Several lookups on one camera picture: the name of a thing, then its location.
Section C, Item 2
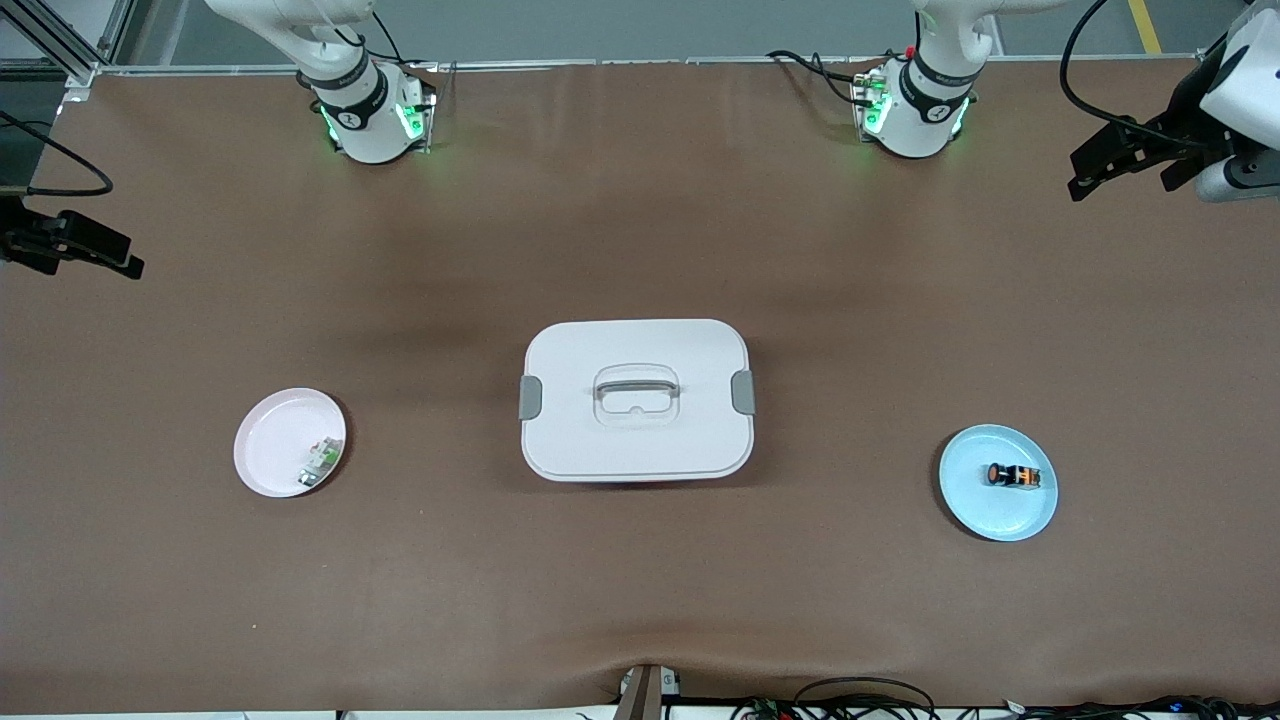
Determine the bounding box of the pink plate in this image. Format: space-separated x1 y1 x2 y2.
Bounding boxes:
233 387 349 499

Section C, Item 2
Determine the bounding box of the brown table mat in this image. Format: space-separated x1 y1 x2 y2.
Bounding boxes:
0 58 1280 713

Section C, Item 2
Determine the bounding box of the light blue plate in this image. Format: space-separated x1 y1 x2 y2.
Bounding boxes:
938 424 1059 543

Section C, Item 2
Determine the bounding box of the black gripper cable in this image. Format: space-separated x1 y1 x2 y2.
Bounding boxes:
0 110 114 199
1059 0 1201 138

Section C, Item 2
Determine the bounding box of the white lidded storage box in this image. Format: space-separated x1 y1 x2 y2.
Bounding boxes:
518 318 758 484

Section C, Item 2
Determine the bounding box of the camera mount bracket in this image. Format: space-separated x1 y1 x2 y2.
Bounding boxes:
615 663 683 720

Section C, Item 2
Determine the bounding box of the small green switch part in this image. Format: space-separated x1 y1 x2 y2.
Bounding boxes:
297 437 344 490

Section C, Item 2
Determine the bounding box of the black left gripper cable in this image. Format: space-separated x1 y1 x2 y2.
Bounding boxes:
1059 0 1201 138

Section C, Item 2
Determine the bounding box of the black arm base cable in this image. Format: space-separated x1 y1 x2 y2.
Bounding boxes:
370 10 437 69
767 48 881 109

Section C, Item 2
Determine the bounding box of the looped black cable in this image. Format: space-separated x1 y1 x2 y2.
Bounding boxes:
793 677 938 717

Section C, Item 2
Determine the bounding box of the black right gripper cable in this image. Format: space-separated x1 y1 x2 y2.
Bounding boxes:
0 110 114 199

